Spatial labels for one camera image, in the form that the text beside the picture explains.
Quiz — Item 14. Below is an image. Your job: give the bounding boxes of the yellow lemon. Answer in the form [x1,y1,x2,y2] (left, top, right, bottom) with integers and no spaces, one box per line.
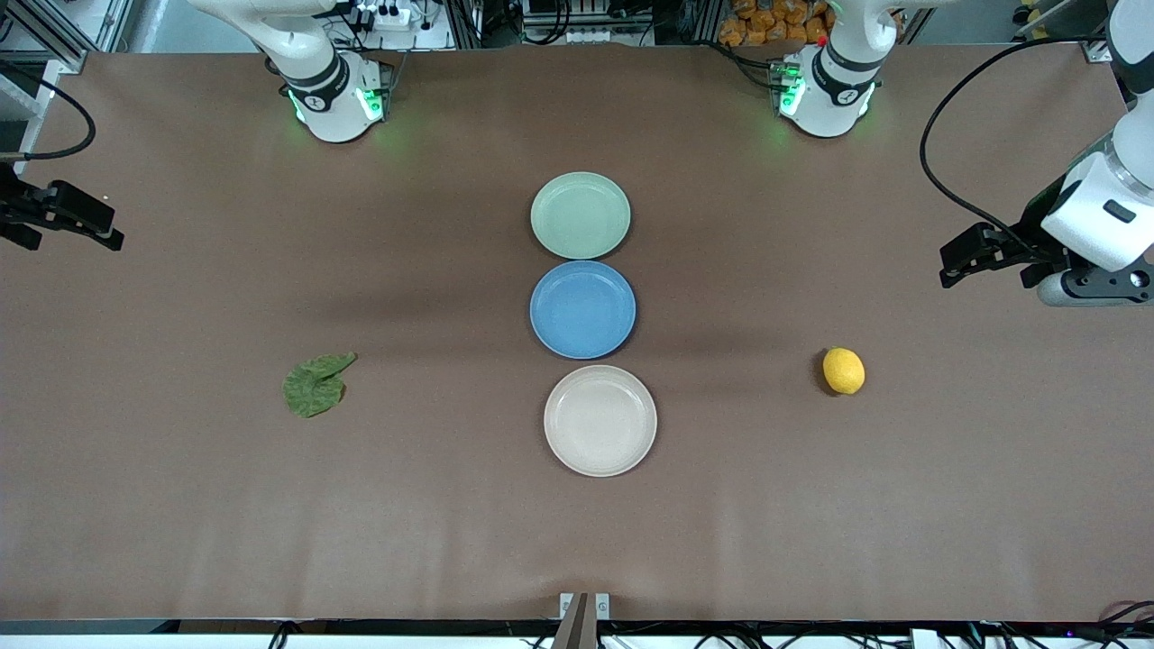
[822,347,866,396]

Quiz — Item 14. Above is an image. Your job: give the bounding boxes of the green lettuce leaf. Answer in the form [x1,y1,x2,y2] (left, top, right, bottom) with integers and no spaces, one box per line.
[282,352,359,419]

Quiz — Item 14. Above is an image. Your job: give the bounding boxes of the orange snack packets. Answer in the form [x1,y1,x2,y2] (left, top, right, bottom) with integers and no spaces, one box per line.
[719,0,832,48]

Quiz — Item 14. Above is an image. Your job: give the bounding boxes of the blue plate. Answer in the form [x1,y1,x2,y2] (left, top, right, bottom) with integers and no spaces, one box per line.
[529,261,637,361]

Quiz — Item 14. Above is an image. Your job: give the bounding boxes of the light green plate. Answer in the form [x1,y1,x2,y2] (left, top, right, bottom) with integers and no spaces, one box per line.
[530,171,632,261]

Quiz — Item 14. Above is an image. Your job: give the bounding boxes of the beige plate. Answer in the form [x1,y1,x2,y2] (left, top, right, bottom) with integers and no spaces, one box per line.
[544,364,658,478]

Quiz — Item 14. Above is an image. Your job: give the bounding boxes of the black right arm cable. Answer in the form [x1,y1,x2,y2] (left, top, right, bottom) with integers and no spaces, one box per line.
[0,61,97,163]

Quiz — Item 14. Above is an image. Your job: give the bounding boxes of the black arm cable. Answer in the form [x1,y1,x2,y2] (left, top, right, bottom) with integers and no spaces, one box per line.
[919,34,1119,262]
[0,61,97,163]

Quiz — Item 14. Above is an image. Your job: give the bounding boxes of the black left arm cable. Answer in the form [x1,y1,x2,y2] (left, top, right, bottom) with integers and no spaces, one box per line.
[919,34,1119,262]

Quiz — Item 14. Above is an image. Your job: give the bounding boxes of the metal table edge bracket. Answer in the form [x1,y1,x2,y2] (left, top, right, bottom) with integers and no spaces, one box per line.
[559,592,611,649]

